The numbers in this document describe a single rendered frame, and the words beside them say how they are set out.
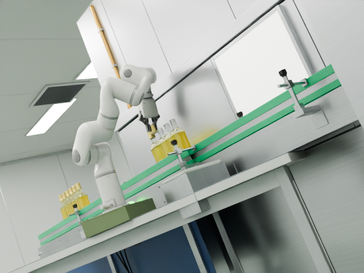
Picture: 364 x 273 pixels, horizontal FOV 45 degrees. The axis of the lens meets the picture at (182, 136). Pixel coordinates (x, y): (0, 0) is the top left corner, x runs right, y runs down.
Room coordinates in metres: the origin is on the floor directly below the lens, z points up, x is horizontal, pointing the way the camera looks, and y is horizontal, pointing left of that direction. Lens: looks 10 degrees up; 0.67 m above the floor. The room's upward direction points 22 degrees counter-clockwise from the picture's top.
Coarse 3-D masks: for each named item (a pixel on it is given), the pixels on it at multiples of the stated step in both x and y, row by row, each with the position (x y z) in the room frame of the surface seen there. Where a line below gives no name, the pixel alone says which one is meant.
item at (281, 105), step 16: (320, 80) 1.48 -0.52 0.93; (336, 80) 1.44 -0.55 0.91; (288, 96) 1.58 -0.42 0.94; (304, 96) 1.54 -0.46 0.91; (256, 112) 1.70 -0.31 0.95; (272, 112) 1.65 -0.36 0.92; (288, 112) 1.60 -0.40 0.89; (224, 128) 1.83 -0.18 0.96; (240, 128) 1.78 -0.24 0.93; (256, 128) 1.72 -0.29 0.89; (208, 144) 1.92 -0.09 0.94; (224, 144) 1.86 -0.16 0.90
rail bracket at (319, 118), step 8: (280, 72) 1.44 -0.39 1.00; (288, 80) 1.43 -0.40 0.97; (304, 80) 1.51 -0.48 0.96; (288, 88) 1.44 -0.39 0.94; (296, 96) 1.44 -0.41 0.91; (296, 104) 1.44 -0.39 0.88; (296, 112) 1.43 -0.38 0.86; (304, 112) 1.42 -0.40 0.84; (312, 112) 1.47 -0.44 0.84; (320, 112) 1.49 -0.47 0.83; (320, 120) 1.50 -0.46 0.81
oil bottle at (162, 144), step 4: (164, 136) 2.16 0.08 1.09; (160, 140) 2.15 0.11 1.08; (164, 140) 2.14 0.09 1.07; (160, 144) 2.16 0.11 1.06; (164, 144) 2.14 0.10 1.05; (160, 148) 2.17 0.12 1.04; (164, 148) 2.15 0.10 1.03; (164, 152) 2.16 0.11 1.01; (168, 152) 2.14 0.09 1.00; (164, 156) 2.16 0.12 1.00
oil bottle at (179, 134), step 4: (176, 128) 2.07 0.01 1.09; (180, 128) 2.08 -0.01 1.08; (172, 132) 2.07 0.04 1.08; (176, 132) 2.06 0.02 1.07; (180, 132) 2.07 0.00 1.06; (184, 132) 2.08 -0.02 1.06; (172, 136) 2.08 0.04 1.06; (176, 136) 2.06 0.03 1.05; (180, 136) 2.06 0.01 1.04; (184, 136) 2.08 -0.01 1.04; (180, 140) 2.05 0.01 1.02; (184, 140) 2.07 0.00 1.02; (180, 144) 2.06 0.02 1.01; (184, 144) 2.06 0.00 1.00; (188, 144) 2.08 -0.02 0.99; (184, 148) 2.06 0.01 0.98
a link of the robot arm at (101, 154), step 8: (96, 144) 1.83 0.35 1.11; (104, 144) 1.86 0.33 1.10; (96, 152) 1.82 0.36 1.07; (104, 152) 1.85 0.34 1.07; (96, 160) 1.84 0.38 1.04; (104, 160) 1.85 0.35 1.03; (112, 160) 1.88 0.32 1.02; (96, 168) 1.85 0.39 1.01; (104, 168) 1.84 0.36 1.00; (112, 168) 1.86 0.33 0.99; (96, 176) 1.85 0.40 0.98
